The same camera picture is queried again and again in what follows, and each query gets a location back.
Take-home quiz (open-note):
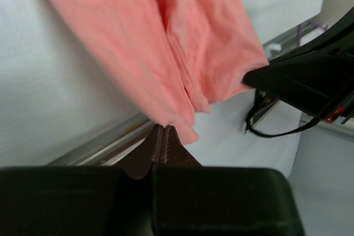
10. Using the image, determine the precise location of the aluminium table rail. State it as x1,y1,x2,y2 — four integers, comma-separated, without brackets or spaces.
49,19,334,166

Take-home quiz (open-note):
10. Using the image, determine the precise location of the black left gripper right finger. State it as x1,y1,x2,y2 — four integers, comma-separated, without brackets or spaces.
160,125,201,167

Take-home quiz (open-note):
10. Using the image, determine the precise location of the salmon pink t-shirt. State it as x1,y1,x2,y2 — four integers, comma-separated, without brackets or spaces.
49,0,268,144

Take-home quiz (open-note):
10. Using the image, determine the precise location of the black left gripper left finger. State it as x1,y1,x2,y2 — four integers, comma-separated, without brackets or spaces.
113,124,163,180

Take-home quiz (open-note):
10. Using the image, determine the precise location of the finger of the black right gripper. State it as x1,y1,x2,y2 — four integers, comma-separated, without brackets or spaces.
243,10,353,119

